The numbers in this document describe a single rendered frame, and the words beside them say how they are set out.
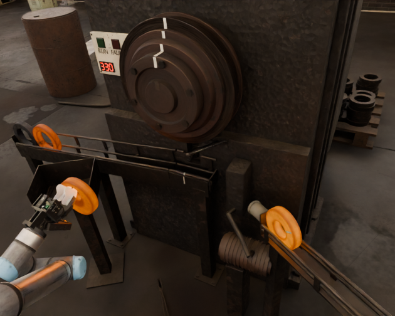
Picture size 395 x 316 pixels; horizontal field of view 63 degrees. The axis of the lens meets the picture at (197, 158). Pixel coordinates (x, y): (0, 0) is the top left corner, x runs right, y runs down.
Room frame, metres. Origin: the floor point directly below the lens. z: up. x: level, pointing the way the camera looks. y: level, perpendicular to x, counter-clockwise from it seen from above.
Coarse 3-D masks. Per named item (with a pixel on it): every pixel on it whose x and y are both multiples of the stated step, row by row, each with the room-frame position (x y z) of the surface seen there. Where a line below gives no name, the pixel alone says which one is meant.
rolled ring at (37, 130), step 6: (36, 126) 1.56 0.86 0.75; (42, 126) 1.55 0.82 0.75; (36, 132) 1.57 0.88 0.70; (48, 132) 1.52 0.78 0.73; (54, 132) 1.53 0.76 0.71; (36, 138) 1.58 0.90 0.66; (42, 138) 1.60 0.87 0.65; (54, 138) 1.51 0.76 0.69; (42, 144) 1.58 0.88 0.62; (48, 144) 1.59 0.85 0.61; (54, 144) 1.51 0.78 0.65; (60, 144) 1.52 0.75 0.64
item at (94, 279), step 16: (80, 160) 1.25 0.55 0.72; (48, 176) 1.23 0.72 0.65; (64, 176) 1.24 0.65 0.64; (80, 176) 1.25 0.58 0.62; (96, 176) 1.18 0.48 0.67; (32, 192) 1.07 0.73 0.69; (96, 192) 1.10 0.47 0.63; (80, 224) 1.11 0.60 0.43; (96, 224) 1.17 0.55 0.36; (96, 240) 1.12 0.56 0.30; (96, 256) 1.11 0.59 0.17; (112, 256) 1.23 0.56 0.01; (96, 272) 1.13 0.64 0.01; (112, 272) 1.12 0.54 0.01
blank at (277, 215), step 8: (272, 208) 0.79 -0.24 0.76; (280, 208) 0.77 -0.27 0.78; (272, 216) 0.78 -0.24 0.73; (280, 216) 0.74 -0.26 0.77; (288, 216) 0.73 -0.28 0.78; (272, 224) 0.77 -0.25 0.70; (280, 224) 0.78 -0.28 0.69; (288, 224) 0.70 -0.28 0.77; (296, 224) 0.70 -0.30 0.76; (280, 232) 0.75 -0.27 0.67; (288, 232) 0.70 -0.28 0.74; (296, 232) 0.69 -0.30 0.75; (288, 240) 0.69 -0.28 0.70; (296, 240) 0.67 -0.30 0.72
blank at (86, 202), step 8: (64, 184) 0.90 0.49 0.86; (72, 184) 0.88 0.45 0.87; (80, 184) 0.88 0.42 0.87; (80, 192) 0.87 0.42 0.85; (88, 192) 0.86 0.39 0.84; (80, 200) 0.87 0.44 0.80; (88, 200) 0.85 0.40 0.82; (96, 200) 0.87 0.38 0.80; (80, 208) 0.88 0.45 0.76; (88, 208) 0.86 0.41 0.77; (96, 208) 0.87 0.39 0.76
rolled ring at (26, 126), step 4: (16, 124) 1.65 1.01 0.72; (20, 124) 1.64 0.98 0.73; (24, 124) 1.64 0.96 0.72; (28, 124) 1.65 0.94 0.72; (16, 128) 1.66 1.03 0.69; (20, 128) 1.64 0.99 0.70; (24, 128) 1.62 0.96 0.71; (28, 128) 1.62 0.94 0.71; (32, 128) 1.63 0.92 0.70; (16, 132) 1.67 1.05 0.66; (20, 132) 1.69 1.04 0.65; (28, 132) 1.61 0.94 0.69; (32, 132) 1.61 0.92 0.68; (16, 136) 1.68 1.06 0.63; (20, 136) 1.68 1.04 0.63; (32, 136) 1.60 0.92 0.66; (20, 140) 1.67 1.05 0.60; (24, 140) 1.68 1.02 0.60; (28, 140) 1.69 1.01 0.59; (32, 140) 1.61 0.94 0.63; (32, 144) 1.65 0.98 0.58; (36, 144) 1.60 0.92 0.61
